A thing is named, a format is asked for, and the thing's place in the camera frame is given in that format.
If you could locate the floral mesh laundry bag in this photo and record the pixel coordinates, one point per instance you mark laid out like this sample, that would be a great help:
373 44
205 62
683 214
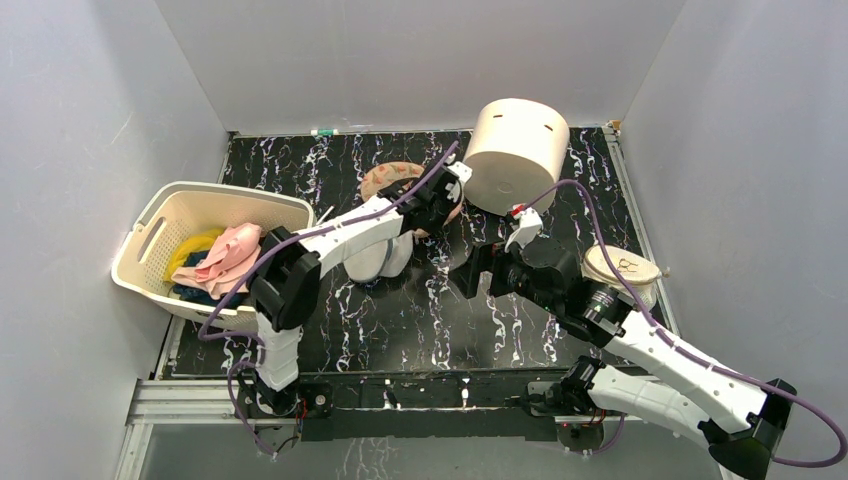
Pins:
393 179

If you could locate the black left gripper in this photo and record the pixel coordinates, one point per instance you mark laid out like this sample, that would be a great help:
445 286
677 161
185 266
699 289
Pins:
448 207

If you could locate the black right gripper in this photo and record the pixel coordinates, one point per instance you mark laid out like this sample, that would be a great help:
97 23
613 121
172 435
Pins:
494 273

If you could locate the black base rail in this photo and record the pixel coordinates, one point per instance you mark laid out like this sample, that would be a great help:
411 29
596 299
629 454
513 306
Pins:
452 404

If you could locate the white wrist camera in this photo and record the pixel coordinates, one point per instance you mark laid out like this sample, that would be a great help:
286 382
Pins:
460 175
528 226

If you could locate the white mesh laundry bag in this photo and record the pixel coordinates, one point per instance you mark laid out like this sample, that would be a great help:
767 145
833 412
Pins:
385 259

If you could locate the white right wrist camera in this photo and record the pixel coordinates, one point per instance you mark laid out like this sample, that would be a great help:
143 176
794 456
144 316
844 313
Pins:
528 226

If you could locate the cream round drum container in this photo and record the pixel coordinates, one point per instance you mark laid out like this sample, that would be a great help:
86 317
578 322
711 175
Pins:
516 153

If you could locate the cream perforated laundry basket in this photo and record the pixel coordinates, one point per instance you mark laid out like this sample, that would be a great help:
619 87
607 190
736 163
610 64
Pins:
184 218

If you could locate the beige round mesh bag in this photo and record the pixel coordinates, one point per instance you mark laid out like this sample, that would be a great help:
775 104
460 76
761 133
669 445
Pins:
640 273

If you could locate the pink garment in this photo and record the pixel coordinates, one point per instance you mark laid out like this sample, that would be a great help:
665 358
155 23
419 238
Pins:
231 257

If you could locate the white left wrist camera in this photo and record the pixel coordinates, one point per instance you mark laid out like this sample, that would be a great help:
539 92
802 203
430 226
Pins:
460 175

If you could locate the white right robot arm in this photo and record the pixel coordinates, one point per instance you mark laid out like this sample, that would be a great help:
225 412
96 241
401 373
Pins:
738 424

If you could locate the yellow garment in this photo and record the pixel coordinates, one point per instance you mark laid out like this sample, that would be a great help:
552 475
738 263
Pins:
198 242

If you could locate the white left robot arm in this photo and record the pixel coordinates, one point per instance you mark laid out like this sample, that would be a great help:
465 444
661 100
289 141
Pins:
287 280

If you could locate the dark blue garment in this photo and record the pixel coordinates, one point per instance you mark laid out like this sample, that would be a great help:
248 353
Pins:
197 295

